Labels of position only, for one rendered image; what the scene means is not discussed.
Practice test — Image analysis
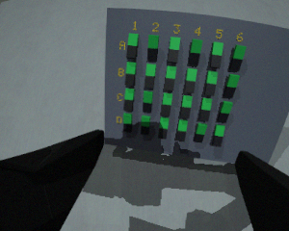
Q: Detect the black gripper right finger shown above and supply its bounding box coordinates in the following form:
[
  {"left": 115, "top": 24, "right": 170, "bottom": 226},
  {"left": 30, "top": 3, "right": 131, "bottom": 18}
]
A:
[{"left": 236, "top": 150, "right": 289, "bottom": 231}]

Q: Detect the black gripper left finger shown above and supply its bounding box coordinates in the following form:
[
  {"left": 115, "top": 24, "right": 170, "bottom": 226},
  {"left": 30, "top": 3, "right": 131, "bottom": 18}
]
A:
[{"left": 0, "top": 130, "right": 105, "bottom": 231}]

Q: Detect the grey switch panel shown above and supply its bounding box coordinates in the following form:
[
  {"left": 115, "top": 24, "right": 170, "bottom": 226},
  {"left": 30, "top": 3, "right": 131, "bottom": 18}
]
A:
[{"left": 103, "top": 8, "right": 289, "bottom": 163}]

